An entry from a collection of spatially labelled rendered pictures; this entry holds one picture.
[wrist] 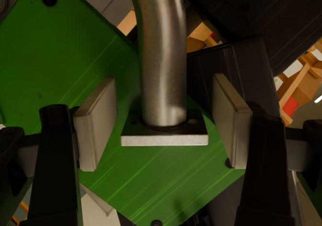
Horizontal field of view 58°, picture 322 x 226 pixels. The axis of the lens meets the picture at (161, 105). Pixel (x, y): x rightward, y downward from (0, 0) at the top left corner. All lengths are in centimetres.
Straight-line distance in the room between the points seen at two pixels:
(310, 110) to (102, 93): 956
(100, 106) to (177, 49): 6
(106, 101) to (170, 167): 9
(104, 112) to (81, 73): 6
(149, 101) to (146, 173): 8
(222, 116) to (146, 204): 12
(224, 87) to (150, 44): 5
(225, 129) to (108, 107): 7
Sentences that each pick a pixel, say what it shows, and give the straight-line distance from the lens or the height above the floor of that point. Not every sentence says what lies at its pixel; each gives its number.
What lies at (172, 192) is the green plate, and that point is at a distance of 25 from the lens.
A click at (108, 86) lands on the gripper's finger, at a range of 18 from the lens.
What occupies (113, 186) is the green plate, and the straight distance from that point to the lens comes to 25.
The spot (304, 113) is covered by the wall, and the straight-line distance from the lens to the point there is 967.
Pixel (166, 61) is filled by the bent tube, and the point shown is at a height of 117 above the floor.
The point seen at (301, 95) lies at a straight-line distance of 427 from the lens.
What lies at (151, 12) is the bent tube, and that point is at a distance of 17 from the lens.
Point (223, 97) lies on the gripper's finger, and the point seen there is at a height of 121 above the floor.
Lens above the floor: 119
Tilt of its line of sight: 2 degrees down
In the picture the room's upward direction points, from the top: 136 degrees clockwise
